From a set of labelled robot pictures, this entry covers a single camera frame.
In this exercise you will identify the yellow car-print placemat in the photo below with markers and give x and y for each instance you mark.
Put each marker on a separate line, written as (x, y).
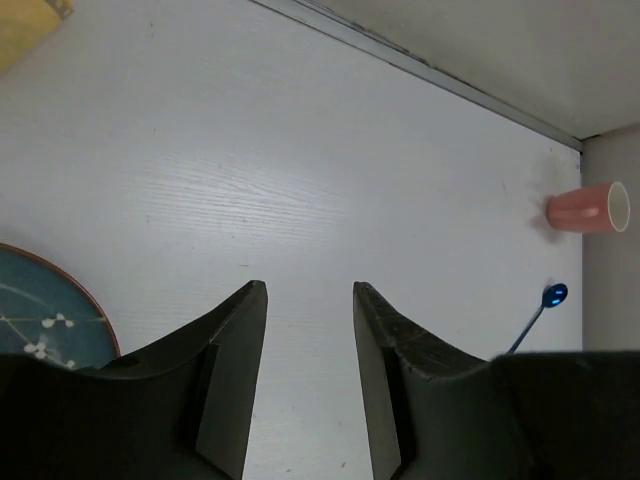
(24, 24)

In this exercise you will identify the pink ceramic mug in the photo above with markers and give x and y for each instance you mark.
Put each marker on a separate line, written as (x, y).
(599, 208)

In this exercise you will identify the blue metal spoon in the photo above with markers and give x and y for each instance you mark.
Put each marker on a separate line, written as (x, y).
(552, 296)

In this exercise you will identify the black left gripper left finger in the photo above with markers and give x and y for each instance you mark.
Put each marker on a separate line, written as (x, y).
(178, 408)

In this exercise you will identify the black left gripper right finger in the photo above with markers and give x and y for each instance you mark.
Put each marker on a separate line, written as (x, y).
(435, 412)

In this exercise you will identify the teal ceramic plate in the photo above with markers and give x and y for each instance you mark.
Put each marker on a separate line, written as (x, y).
(47, 315)

